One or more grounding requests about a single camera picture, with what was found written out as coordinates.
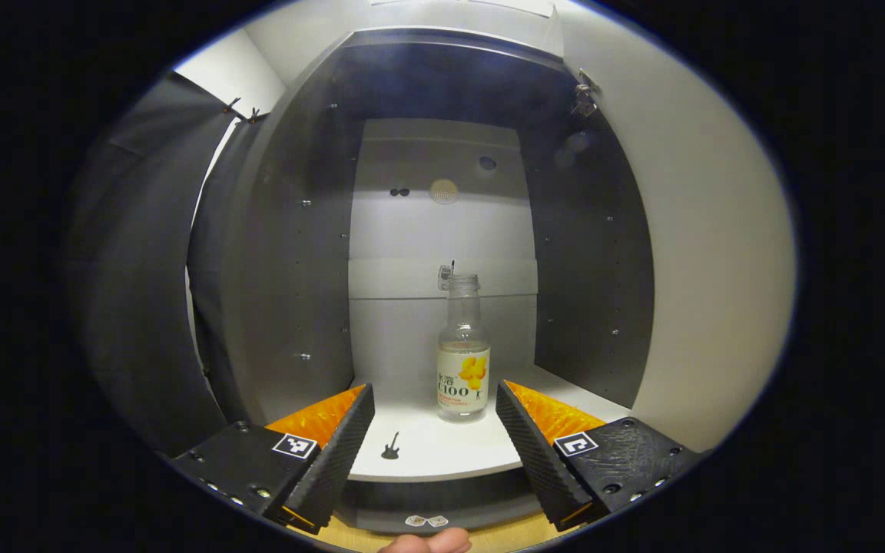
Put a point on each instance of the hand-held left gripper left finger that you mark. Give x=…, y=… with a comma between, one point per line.
x=339, y=453

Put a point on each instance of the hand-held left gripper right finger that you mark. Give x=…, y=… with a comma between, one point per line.
x=527, y=453

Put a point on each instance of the clear bottle with yellow label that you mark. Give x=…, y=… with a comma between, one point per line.
x=463, y=369

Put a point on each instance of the grey cabinet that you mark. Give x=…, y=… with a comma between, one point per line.
x=289, y=253

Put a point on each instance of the metal door hinge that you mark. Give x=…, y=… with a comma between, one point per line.
x=585, y=94

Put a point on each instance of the black backdrop cloth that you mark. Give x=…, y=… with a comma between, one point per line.
x=135, y=269

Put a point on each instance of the black binder clip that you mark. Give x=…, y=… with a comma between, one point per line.
x=256, y=115
x=232, y=105

